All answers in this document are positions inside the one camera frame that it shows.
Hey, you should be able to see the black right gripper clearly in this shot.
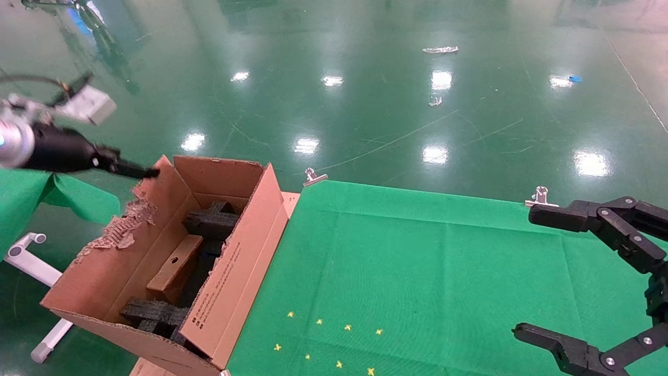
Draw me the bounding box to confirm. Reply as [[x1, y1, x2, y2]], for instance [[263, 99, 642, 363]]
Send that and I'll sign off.
[[512, 197, 668, 376]]

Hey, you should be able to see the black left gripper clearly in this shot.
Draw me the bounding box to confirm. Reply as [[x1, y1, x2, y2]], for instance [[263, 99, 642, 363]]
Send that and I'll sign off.
[[23, 122, 161, 180]]

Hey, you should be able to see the small brown cardboard box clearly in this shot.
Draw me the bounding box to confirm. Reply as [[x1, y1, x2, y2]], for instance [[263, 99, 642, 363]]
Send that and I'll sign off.
[[146, 234, 205, 304]]

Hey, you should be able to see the large open cardboard carton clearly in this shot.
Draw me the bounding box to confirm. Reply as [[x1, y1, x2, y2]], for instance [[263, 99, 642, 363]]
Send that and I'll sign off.
[[41, 155, 301, 376]]

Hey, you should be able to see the small green table cloth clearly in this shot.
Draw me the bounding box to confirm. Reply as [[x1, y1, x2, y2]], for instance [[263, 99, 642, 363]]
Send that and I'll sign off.
[[0, 166, 122, 260]]

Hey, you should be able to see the black foam insert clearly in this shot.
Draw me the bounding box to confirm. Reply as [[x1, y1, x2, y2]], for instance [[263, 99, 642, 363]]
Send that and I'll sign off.
[[121, 297, 210, 361], [183, 201, 241, 257]]

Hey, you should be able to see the large green table cloth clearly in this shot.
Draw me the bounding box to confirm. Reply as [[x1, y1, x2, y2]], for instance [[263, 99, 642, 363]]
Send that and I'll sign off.
[[227, 180, 668, 376]]

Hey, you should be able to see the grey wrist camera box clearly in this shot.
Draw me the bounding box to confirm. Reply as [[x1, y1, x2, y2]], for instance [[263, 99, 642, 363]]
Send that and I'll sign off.
[[63, 86, 117, 126]]

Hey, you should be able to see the silver camera mounting bracket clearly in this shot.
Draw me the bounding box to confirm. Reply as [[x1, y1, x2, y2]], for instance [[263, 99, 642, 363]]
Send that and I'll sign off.
[[6, 93, 69, 114]]

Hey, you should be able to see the black cable with yellow tag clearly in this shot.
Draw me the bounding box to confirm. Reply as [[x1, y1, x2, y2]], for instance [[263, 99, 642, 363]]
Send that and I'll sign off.
[[0, 72, 96, 105]]

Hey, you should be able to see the white pipe frame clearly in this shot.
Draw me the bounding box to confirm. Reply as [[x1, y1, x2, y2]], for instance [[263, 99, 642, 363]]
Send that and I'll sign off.
[[4, 233, 74, 364]]

